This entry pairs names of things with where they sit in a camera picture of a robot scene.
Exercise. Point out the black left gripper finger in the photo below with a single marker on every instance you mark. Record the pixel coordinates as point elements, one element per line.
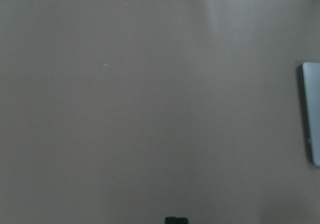
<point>170,220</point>

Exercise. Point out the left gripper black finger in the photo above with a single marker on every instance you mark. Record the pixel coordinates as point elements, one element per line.
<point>181,220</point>

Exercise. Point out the grey laptop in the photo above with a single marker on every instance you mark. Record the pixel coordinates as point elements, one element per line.
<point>308,75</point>

